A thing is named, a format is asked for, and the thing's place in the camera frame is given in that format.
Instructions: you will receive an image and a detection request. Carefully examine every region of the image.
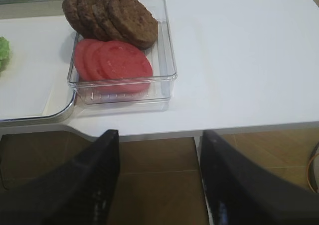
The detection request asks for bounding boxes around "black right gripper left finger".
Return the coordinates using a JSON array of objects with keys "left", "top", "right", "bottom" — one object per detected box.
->
[{"left": 0, "top": 129, "right": 120, "bottom": 225}]

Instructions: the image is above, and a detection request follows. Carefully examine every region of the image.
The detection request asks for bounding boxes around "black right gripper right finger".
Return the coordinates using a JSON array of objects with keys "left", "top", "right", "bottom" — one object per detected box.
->
[{"left": 200, "top": 130, "right": 319, "bottom": 225}]

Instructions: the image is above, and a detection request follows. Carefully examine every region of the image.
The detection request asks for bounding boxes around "green lettuce leaf on bun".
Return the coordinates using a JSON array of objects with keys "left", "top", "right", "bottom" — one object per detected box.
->
[{"left": 0, "top": 36, "right": 11, "bottom": 71}]

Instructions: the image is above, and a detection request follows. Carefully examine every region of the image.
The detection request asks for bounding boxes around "white metal tray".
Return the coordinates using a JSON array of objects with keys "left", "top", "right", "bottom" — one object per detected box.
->
[{"left": 0, "top": 15, "right": 77, "bottom": 128}]

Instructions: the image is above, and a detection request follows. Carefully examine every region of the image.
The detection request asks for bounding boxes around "white paper liner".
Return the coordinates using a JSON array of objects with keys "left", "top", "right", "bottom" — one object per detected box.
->
[{"left": 0, "top": 16, "right": 69, "bottom": 119}]

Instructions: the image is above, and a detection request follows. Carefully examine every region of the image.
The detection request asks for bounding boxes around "clear patty and tomato container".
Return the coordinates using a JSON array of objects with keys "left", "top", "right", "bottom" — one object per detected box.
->
[{"left": 67, "top": 0, "right": 177, "bottom": 104}]

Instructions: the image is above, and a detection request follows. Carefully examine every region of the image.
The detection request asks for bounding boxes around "orange cable loop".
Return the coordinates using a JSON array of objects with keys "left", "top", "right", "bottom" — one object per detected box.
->
[{"left": 307, "top": 142, "right": 319, "bottom": 193}]

